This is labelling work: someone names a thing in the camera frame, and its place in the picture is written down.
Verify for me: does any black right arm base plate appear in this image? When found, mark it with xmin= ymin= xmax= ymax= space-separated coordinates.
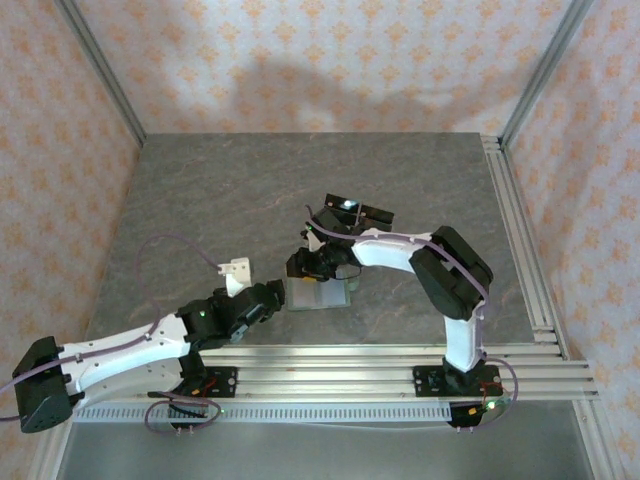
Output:
xmin=412 ymin=364 xmax=501 ymax=399

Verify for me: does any clear acrylic card stand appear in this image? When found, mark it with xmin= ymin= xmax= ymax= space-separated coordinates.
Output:
xmin=319 ymin=193 xmax=396 ymax=236

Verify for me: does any olive green card holder wallet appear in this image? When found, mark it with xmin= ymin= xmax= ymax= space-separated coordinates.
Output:
xmin=284 ymin=273 xmax=360 ymax=313

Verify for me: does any black base electronics box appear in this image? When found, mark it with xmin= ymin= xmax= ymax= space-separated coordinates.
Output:
xmin=447 ymin=397 xmax=510 ymax=432
xmin=167 ymin=399 xmax=212 ymax=432

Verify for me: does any brushed metal lower panel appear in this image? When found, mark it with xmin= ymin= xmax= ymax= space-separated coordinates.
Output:
xmin=59 ymin=422 xmax=599 ymax=480

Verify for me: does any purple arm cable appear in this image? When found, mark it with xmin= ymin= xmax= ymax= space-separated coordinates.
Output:
xmin=0 ymin=234 xmax=224 ymax=437
xmin=305 ymin=203 xmax=519 ymax=432

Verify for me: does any aluminium frame leg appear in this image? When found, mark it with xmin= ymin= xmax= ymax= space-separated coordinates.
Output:
xmin=27 ymin=402 xmax=76 ymax=480
xmin=572 ymin=399 xmax=617 ymax=480

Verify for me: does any aluminium rail mounting frame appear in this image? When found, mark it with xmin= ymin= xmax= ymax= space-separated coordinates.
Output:
xmin=52 ymin=343 xmax=601 ymax=405

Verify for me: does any aluminium corner post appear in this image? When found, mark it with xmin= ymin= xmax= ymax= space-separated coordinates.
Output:
xmin=498 ymin=0 xmax=597 ymax=149
xmin=52 ymin=0 xmax=147 ymax=149

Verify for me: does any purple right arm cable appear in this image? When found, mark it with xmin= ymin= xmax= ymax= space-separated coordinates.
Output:
xmin=305 ymin=203 xmax=519 ymax=432

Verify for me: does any white slotted cable duct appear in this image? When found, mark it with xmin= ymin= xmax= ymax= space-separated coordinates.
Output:
xmin=74 ymin=403 xmax=454 ymax=425

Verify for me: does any aluminium side rail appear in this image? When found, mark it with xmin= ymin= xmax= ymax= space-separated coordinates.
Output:
xmin=480 ymin=133 xmax=571 ymax=361

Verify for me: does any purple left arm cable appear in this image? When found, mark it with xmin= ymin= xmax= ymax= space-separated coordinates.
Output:
xmin=0 ymin=234 xmax=224 ymax=437

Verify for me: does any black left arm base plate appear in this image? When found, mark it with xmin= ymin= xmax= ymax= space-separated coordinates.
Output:
xmin=148 ymin=367 xmax=239 ymax=401

